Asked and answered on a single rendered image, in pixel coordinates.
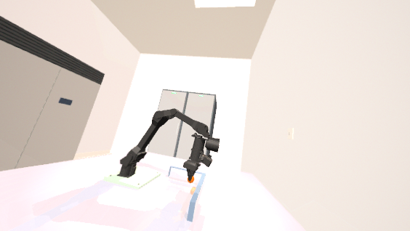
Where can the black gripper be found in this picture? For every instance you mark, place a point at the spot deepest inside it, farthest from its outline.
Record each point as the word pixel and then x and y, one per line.
pixel 192 164

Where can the translucent orange ball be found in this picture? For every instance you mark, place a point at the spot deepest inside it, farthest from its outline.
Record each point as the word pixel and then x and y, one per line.
pixel 192 190

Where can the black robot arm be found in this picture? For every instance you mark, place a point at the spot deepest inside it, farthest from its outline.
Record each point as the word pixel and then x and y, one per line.
pixel 137 153

